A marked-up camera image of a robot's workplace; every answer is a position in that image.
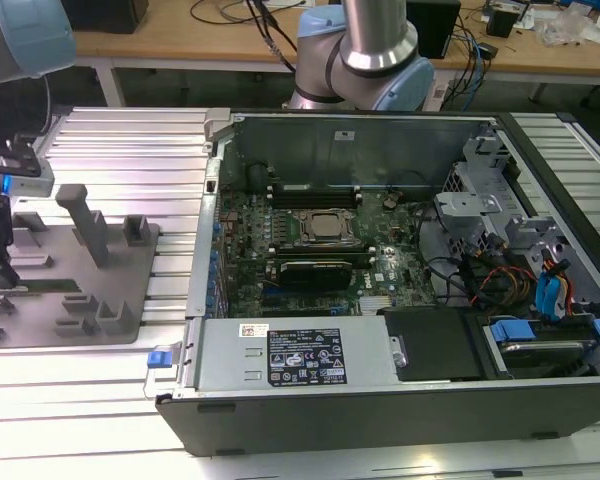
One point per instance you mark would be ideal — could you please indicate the green RAM stick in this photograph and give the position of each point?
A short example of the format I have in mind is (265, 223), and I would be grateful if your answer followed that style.
(50, 286)

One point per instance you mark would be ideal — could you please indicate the small black device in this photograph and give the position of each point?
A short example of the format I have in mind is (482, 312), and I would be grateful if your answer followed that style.
(488, 52)

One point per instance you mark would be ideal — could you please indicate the black RAM slot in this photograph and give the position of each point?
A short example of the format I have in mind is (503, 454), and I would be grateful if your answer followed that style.
(325, 189)
(325, 201)
(320, 247)

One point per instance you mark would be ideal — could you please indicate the black computer tower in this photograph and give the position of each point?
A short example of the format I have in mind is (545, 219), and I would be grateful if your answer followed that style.
(440, 30)

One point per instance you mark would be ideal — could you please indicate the open black PC case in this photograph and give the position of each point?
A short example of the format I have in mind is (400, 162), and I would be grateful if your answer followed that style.
(380, 425)

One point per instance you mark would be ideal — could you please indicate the hard disk in blue carrier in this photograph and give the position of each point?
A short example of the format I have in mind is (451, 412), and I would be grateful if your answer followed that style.
(510, 332)

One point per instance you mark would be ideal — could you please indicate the green motherboard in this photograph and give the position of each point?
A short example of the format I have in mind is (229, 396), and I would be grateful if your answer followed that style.
(395, 260)

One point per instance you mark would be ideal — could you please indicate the large black box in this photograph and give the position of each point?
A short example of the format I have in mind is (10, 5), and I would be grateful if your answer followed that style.
(105, 15)

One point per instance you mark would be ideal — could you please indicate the clear plastic bag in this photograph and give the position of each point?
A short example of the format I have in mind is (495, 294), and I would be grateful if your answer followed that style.
(575, 30)

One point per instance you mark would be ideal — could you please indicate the round coin battery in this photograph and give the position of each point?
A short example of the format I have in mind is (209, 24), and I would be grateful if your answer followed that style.
(390, 203)

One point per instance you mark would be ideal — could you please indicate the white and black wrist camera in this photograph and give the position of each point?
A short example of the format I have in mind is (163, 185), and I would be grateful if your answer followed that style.
(30, 184)

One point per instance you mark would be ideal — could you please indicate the grey parts rack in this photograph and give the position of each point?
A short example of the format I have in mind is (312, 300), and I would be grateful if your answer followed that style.
(130, 280)

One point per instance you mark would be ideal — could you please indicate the wooden desk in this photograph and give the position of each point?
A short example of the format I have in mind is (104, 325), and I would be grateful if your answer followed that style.
(180, 45)

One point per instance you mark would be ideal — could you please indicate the black power adapter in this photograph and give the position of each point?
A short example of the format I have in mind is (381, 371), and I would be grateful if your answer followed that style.
(502, 21)

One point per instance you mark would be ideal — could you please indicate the black graphics card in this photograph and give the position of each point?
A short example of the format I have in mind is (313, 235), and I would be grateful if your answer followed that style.
(315, 275)

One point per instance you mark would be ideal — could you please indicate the installed RAM stick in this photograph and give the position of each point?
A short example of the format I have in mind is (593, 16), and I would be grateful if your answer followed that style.
(362, 257)

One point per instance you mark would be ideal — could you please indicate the black plastic shroud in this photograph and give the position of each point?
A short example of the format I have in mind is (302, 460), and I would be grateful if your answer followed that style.
(430, 345)

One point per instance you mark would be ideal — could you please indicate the blue case latch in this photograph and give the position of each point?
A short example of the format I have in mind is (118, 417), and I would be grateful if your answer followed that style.
(160, 360)

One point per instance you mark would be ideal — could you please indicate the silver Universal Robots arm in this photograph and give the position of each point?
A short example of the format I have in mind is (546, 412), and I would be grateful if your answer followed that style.
(375, 40)

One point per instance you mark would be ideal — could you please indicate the silver drive cage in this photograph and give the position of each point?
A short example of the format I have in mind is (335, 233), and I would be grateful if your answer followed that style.
(480, 200)

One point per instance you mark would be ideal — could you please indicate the small silver heatsink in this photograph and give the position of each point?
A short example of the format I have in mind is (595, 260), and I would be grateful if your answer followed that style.
(377, 305)

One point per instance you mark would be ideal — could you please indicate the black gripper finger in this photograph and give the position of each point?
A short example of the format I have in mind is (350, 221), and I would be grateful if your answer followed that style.
(5, 275)

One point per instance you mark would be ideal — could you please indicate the grey case latch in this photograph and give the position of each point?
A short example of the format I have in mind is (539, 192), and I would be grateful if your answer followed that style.
(216, 122)

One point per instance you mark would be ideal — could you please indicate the silver power supply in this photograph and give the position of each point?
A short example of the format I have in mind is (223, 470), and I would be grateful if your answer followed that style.
(230, 360)

